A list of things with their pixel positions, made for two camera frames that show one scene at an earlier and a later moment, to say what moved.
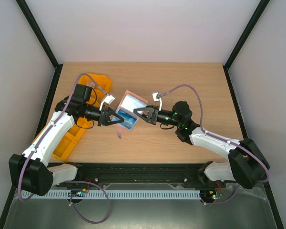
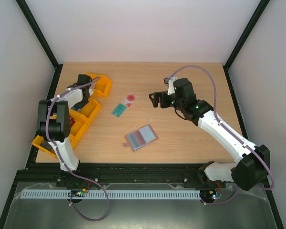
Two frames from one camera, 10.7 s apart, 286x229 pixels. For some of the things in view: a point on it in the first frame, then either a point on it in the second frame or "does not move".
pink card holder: x=129 y=102 → x=140 y=138
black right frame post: x=244 y=36 does not move
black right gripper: x=153 y=115 → x=161 y=99
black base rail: x=188 y=174 does not move
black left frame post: x=44 y=42 does not move
